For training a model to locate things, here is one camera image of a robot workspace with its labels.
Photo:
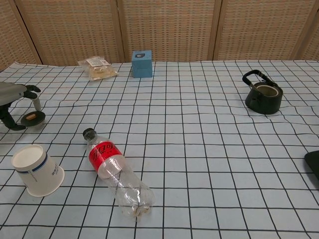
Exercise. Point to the black kettle lid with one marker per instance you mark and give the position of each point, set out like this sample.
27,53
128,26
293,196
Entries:
35,119

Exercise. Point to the small blue cardboard box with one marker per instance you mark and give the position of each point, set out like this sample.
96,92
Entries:
142,68

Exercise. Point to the empty clear plastic cola bottle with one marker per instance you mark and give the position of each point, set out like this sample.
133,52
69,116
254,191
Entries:
109,161

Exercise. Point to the blue checked tablecloth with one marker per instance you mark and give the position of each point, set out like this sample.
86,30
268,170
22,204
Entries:
199,149

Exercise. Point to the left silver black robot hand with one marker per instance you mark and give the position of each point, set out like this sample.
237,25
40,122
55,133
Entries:
10,92

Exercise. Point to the black kettle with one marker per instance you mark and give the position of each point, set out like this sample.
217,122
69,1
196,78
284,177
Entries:
264,103

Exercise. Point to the white paper cup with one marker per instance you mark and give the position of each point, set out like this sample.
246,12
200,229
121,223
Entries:
37,171

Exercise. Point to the clear snack bag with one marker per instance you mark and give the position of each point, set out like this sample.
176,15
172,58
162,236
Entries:
98,71

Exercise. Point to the black baseball cap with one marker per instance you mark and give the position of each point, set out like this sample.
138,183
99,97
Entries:
313,163

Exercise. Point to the woven bamboo folding screen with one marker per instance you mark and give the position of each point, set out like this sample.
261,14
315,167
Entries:
169,27

